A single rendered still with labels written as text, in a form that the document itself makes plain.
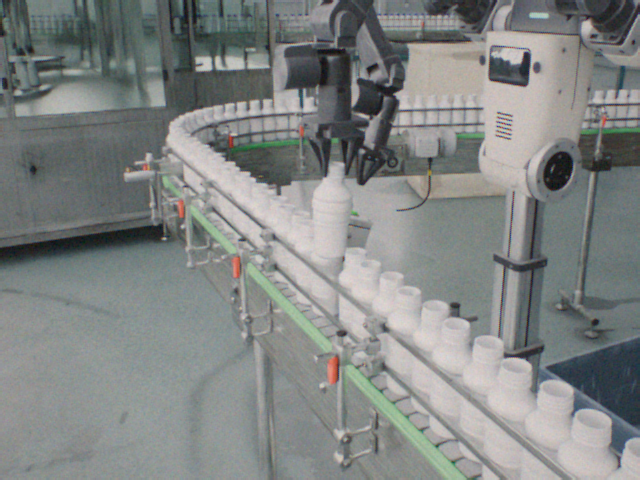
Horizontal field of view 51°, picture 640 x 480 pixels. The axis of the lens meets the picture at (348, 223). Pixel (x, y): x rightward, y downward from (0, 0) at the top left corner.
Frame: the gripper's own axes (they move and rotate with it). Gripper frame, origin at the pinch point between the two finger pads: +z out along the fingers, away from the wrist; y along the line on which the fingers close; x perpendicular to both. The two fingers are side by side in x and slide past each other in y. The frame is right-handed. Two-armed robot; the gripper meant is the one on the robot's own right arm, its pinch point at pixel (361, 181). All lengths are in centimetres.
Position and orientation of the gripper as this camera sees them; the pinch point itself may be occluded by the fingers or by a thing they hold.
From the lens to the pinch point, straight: 151.5
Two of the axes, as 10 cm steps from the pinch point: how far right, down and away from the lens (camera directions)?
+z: -3.1, 9.4, 1.5
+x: 8.3, 1.9, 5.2
